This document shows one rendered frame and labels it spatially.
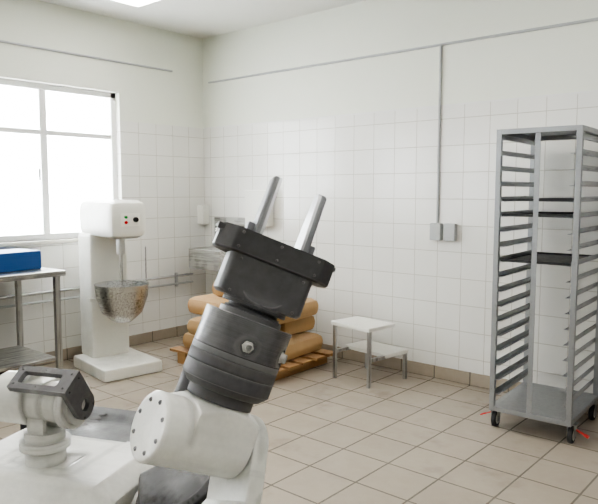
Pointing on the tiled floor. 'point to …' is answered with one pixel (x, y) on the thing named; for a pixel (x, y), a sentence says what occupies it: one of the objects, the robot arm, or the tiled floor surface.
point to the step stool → (367, 344)
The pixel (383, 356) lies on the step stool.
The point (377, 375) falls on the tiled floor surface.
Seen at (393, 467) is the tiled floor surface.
